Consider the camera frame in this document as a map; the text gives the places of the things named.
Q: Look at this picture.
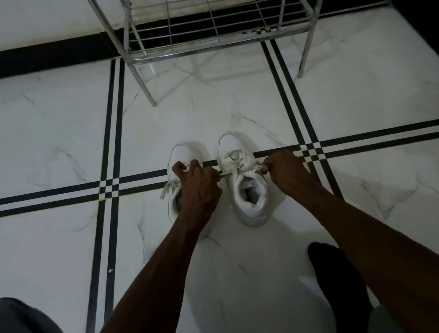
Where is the person's black sock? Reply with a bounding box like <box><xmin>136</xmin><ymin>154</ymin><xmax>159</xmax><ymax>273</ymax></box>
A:
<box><xmin>307</xmin><ymin>237</ymin><xmax>376</xmax><ymax>333</ymax></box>

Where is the person's left forearm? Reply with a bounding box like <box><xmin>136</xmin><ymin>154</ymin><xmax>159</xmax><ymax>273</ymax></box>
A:
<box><xmin>63</xmin><ymin>205</ymin><xmax>236</xmax><ymax>333</ymax></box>

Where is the white shoelace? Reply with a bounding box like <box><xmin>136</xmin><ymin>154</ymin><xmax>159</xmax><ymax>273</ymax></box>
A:
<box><xmin>215</xmin><ymin>147</ymin><xmax>266</xmax><ymax>182</ymax></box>
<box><xmin>157</xmin><ymin>171</ymin><xmax>181</xmax><ymax>200</ymax></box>

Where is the metal wire shoe rack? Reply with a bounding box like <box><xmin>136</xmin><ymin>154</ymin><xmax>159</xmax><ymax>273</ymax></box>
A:
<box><xmin>83</xmin><ymin>0</ymin><xmax>346</xmax><ymax>113</ymax></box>

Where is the person's right forearm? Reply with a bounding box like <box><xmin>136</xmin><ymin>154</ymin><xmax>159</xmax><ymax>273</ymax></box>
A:
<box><xmin>292</xmin><ymin>174</ymin><xmax>439</xmax><ymax>333</ymax></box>

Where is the white sneaker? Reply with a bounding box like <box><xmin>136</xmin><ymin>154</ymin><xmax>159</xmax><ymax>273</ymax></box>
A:
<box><xmin>215</xmin><ymin>129</ymin><xmax>275</xmax><ymax>231</ymax></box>
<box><xmin>162</xmin><ymin>140</ymin><xmax>221</xmax><ymax>242</ymax></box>

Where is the person's left hand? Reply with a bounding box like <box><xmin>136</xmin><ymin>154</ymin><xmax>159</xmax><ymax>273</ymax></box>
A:
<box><xmin>170</xmin><ymin>157</ymin><xmax>226</xmax><ymax>226</ymax></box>

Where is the person's right hand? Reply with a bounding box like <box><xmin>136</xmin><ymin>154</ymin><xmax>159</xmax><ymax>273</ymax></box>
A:
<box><xmin>260</xmin><ymin>147</ymin><xmax>324</xmax><ymax>207</ymax></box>

